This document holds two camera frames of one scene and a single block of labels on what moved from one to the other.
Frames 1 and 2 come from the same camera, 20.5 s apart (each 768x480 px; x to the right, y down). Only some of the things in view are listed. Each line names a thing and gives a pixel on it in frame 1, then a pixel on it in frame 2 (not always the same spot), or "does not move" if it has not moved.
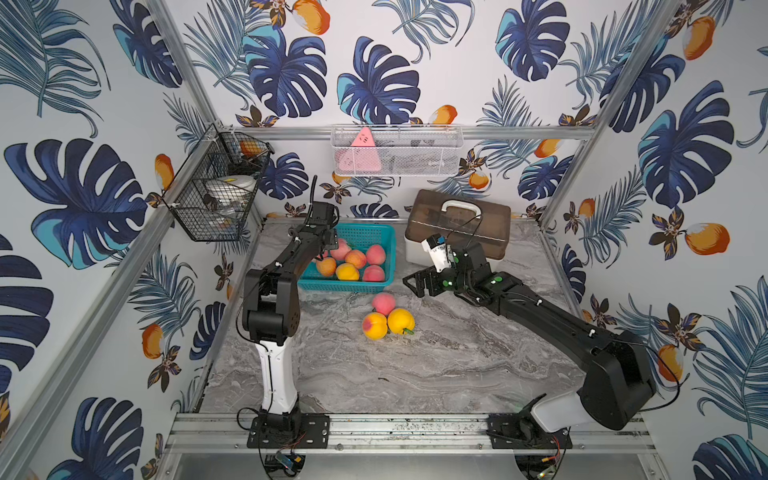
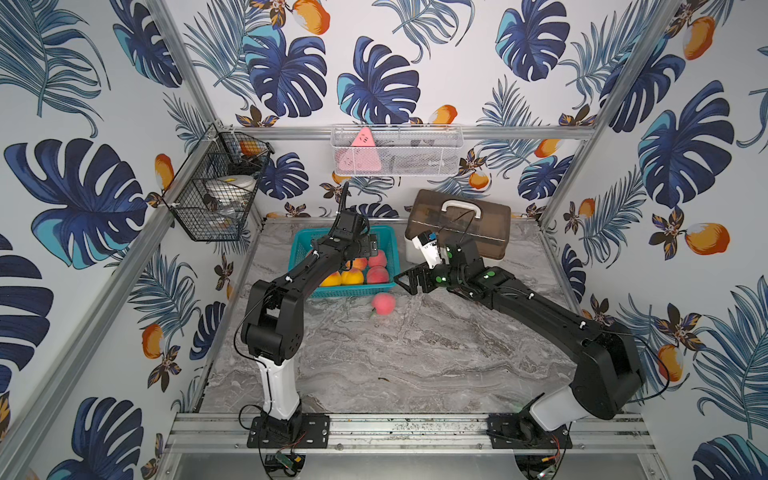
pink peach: (373, 273) does not move
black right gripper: (430, 275) does not move
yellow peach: (401, 321) → (333, 280)
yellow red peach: (347, 272) does not move
